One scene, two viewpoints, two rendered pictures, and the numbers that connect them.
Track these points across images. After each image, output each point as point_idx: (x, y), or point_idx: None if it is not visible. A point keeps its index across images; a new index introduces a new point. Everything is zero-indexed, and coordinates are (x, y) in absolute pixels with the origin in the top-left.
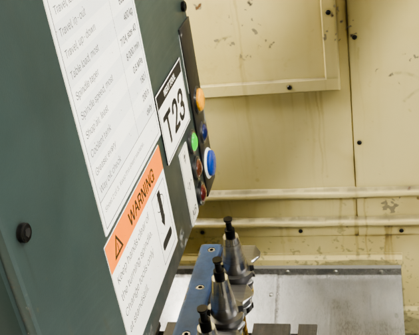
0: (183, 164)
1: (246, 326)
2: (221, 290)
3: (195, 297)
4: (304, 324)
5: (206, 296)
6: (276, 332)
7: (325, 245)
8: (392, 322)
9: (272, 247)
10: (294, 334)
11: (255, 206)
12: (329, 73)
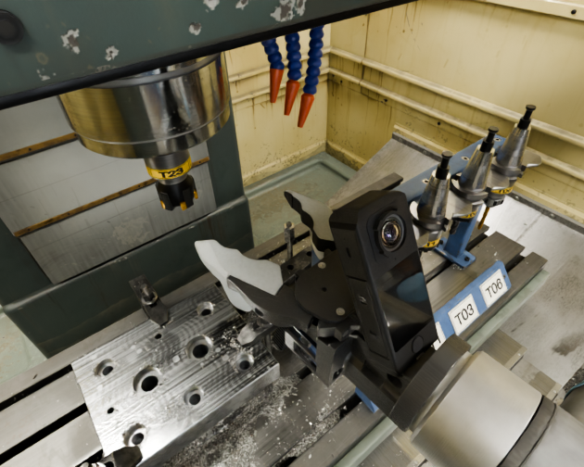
0: None
1: (485, 217)
2: (478, 160)
3: (455, 162)
4: (537, 254)
5: (464, 167)
6: (509, 246)
7: None
8: None
9: (552, 190)
10: (523, 257)
11: (562, 148)
12: None
